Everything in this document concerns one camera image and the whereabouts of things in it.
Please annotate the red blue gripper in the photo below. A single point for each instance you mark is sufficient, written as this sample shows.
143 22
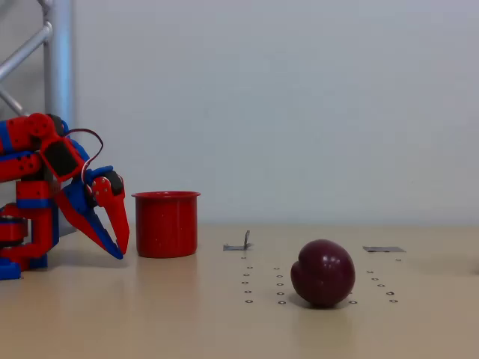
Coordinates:
98 179

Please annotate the dark purple plum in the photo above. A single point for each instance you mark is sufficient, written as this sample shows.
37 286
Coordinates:
323 273

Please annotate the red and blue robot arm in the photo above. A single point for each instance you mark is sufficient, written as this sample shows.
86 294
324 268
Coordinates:
22 134

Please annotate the red plastic cup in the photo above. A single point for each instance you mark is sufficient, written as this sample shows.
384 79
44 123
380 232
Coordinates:
166 224

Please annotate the vertical grey metal pole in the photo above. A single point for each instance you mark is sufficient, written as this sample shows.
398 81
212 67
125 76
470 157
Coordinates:
60 75

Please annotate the short diagonal metal tube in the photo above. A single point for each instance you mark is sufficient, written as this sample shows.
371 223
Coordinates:
9 99

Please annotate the long diagonal metal tube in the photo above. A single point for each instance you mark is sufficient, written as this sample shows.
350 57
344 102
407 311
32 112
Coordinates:
22 52

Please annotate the metal tube stub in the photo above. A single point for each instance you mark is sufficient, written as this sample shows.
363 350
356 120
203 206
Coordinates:
44 4

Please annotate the flat grey metal plate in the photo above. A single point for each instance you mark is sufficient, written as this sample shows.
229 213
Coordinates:
383 249

